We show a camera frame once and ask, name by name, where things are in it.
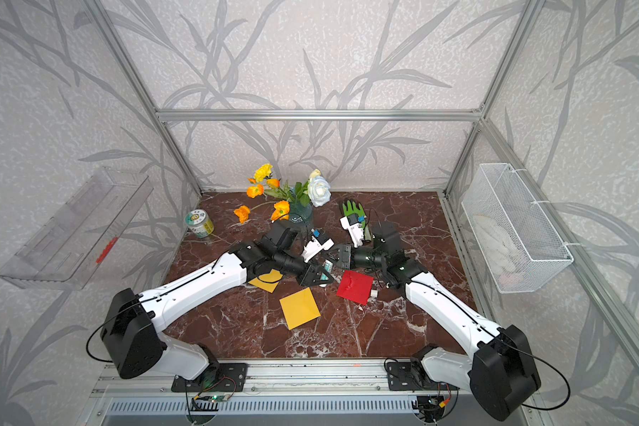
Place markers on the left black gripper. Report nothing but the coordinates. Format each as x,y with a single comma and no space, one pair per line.
310,273

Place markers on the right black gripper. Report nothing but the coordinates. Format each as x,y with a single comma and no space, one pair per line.
345,256

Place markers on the red envelope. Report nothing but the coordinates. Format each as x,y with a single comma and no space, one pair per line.
355,287

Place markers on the yellow envelope front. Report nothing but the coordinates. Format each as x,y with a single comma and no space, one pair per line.
299,308

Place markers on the yellow envelope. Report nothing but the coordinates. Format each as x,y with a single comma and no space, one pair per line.
267,282
299,308

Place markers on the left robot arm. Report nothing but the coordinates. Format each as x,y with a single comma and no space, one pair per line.
133,331

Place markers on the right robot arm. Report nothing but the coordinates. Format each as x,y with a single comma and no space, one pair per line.
496,366

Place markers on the green work glove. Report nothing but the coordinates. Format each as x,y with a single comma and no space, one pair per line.
350,206

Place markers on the blue glass vase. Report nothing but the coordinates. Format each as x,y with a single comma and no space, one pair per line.
301,217

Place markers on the artificial flower bouquet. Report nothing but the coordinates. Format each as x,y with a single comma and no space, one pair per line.
315,190

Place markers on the small tin can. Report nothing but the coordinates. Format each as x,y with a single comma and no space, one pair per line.
199,223

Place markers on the white cloth in basket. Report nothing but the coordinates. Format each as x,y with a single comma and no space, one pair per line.
504,258

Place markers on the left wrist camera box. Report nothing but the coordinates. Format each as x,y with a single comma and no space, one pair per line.
320,241

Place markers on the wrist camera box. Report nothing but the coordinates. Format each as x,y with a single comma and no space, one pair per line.
354,223
320,241

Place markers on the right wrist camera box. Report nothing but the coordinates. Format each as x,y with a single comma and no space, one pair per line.
354,223

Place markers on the aluminium front rail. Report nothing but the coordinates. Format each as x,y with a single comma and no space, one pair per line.
268,378

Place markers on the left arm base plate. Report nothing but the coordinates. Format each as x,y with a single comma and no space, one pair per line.
228,377

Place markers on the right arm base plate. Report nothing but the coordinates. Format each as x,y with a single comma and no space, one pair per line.
410,376

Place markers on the white wire basket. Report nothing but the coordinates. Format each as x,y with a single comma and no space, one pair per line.
498,192

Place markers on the clear plastic wall shelf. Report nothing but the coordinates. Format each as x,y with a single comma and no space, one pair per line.
70,247

